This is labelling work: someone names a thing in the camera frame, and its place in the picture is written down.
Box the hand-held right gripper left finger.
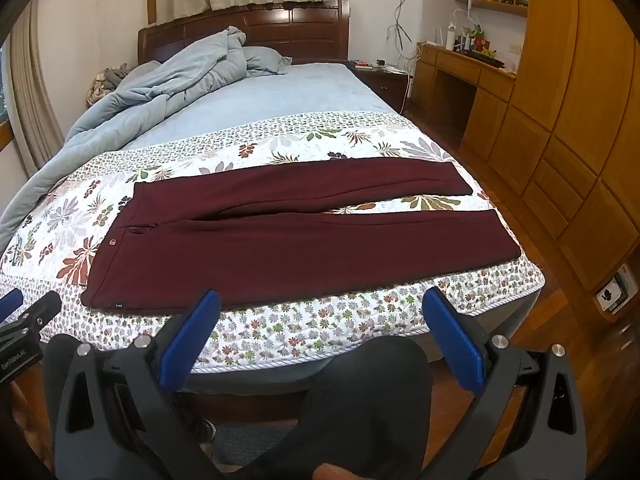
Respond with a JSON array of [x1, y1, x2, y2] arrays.
[[52, 289, 226, 480]]

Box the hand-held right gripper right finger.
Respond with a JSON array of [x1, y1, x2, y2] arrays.
[[422, 287, 576, 480]]

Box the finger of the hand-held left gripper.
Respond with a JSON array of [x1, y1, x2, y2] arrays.
[[0, 287, 24, 315], [0, 291, 62, 341]]

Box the maroon pants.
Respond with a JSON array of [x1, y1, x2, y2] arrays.
[[81, 156, 522, 310]]

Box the beige side curtain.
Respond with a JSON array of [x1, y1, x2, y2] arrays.
[[10, 0, 66, 173]]

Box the floral quilt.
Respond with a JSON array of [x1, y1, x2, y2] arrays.
[[0, 110, 546, 375]]

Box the grey crumpled clothes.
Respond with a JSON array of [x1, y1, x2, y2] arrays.
[[87, 62, 132, 107]]

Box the light blue duvet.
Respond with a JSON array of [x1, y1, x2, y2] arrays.
[[0, 25, 249, 256]]

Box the wooden desk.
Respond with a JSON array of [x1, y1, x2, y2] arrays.
[[412, 41, 517, 137]]

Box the wooden wardrobe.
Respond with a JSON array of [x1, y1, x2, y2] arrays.
[[465, 0, 640, 346]]

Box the light blue bed sheet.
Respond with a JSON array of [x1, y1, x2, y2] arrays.
[[122, 62, 399, 151]]

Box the dark wooden nightstand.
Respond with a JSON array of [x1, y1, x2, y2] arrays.
[[349, 59, 414, 114]]

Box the light blue pillow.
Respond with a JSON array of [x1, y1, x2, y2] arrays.
[[242, 46, 293, 77]]

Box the black keyboard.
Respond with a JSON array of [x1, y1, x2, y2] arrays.
[[464, 51, 507, 68]]

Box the dark wooden headboard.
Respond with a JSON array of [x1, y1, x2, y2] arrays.
[[137, 0, 352, 67]]

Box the white desk lamp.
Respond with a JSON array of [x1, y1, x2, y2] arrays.
[[451, 0, 484, 52]]

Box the white wall socket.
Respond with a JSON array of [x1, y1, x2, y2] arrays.
[[593, 264, 637, 314]]

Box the hanging cables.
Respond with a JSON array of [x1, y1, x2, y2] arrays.
[[386, 0, 417, 63]]

